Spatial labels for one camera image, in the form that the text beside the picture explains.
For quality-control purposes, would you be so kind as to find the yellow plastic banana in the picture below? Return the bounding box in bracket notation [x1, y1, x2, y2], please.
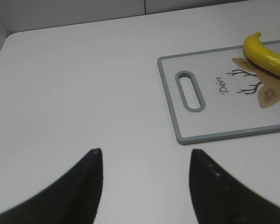
[243, 32, 280, 77]

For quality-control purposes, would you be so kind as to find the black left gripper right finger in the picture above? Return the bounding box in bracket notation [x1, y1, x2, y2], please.
[189, 149, 280, 224]

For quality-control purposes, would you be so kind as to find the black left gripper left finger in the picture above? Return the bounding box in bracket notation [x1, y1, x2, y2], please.
[0, 148, 103, 224]

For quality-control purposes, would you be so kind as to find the white grey cutting board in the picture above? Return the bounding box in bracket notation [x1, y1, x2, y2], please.
[157, 46, 280, 145]

